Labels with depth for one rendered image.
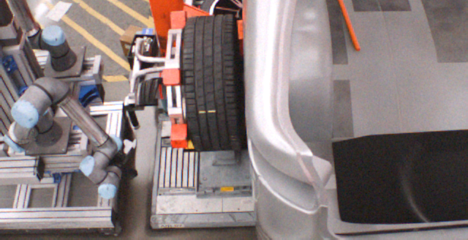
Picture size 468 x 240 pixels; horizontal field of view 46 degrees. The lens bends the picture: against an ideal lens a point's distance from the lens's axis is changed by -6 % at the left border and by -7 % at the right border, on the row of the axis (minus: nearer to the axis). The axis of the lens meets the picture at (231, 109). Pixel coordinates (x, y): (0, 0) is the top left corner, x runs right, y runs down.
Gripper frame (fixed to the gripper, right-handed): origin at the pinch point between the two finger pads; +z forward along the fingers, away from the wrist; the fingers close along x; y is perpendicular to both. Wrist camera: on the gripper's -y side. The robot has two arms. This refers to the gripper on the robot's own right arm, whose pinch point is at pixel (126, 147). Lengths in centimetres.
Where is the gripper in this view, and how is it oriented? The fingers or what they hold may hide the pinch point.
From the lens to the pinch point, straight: 275.2
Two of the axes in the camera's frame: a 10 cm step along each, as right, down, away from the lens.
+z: 0.6, -5.5, 8.3
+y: -6.2, -6.7, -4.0
